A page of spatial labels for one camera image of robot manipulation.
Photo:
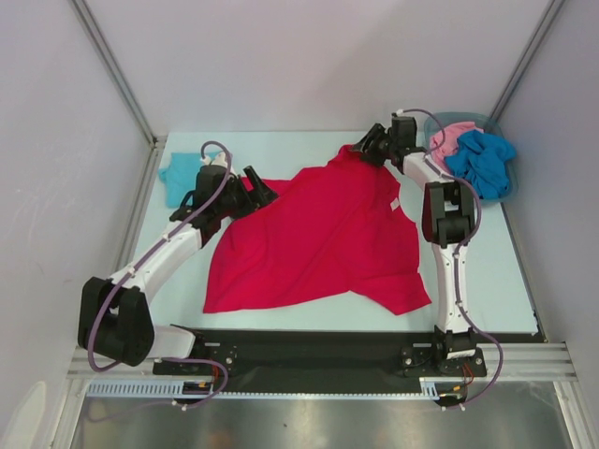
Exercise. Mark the light blue cable duct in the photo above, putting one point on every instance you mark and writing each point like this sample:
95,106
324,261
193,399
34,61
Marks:
181,389

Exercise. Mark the aluminium frame post right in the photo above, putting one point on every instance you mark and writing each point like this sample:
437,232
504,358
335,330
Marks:
549,17

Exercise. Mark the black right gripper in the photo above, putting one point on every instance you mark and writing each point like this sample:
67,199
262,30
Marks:
372,144

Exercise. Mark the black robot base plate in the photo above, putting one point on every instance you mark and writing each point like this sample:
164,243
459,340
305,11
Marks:
332,339

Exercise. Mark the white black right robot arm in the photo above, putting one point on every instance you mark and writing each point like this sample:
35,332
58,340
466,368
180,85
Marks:
451,216

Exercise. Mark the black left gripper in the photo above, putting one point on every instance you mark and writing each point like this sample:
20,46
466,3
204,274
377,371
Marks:
259,197

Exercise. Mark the dark blue t-shirt in basket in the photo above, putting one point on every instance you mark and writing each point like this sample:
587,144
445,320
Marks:
482,159

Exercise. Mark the aluminium frame rail front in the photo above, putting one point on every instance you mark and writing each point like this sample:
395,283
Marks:
512,360

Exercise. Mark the aluminium frame post left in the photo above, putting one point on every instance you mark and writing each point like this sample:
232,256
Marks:
107,58

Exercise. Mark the grey plastic laundry basket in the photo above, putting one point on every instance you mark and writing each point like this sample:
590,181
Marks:
442,119

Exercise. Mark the red t-shirt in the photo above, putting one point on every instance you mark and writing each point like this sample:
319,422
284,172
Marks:
333,229

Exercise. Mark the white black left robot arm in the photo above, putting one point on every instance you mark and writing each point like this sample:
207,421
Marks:
115,319

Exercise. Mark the pink t-shirt in basket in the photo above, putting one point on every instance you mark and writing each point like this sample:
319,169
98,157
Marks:
445,143

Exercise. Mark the aluminium frame post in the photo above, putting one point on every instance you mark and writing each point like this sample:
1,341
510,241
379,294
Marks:
549,17
107,58

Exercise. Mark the folded light blue t-shirt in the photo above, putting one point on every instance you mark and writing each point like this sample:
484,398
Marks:
179,176

